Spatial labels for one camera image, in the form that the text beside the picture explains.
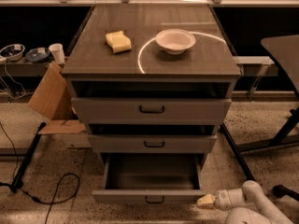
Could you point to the brown cardboard box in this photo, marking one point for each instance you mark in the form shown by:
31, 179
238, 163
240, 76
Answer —
52, 100

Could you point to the yellow sponge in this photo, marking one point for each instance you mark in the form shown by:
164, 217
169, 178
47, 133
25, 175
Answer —
118, 41

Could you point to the blue bowl left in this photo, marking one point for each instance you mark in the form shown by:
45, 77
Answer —
13, 52

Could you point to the grey middle drawer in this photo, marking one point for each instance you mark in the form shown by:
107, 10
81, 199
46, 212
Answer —
112, 138

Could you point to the white paper cup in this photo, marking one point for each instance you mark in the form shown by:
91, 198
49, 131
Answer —
57, 52

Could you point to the grey top drawer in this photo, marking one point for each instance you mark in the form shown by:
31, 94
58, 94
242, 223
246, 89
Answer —
115, 102

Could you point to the black left stand leg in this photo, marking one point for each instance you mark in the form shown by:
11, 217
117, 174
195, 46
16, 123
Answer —
17, 180

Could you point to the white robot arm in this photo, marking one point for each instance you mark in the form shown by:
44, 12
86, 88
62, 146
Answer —
246, 205

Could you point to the blue bowl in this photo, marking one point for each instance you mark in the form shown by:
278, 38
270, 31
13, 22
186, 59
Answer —
13, 52
38, 55

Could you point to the black right stand leg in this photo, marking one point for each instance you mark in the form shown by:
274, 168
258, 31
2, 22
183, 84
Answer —
248, 174

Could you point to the blue bowl right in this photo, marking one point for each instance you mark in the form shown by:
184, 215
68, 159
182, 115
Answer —
38, 55

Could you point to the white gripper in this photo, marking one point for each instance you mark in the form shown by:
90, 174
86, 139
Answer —
221, 200

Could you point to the grey drawer cabinet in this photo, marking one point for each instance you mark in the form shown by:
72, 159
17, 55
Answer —
209, 61

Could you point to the white bowl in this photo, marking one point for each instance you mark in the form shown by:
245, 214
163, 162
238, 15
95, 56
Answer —
175, 41

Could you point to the grey drawer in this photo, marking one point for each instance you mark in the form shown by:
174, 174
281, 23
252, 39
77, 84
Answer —
151, 178
112, 138
115, 102

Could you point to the grey bottom drawer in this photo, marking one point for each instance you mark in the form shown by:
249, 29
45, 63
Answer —
151, 178

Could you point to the black stand leg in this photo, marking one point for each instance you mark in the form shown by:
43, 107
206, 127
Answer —
17, 180
248, 174

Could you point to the black caster foot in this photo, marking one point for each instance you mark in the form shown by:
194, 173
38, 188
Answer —
281, 191

